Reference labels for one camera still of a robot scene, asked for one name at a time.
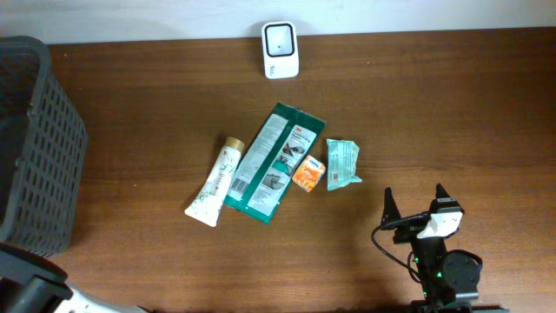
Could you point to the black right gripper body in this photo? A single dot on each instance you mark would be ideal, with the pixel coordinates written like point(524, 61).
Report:
point(407, 233)

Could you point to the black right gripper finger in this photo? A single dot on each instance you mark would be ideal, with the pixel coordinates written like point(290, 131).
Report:
point(390, 210)
point(440, 192)

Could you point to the light green wipes packet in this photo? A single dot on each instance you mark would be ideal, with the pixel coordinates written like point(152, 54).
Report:
point(342, 158)

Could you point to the orange tissue pack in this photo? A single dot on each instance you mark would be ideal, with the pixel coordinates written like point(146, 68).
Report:
point(309, 173)

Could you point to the green 3M gloves package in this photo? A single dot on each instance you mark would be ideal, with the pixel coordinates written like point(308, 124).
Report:
point(265, 172)

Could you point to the white bamboo print tube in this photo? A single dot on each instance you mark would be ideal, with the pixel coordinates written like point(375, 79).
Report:
point(206, 206)

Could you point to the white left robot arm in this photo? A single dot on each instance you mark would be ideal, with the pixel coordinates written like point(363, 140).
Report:
point(82, 302)

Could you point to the white barcode scanner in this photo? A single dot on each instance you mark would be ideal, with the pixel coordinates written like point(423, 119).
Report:
point(280, 50)

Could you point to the dark grey plastic basket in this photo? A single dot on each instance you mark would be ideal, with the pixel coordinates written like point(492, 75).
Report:
point(43, 146)

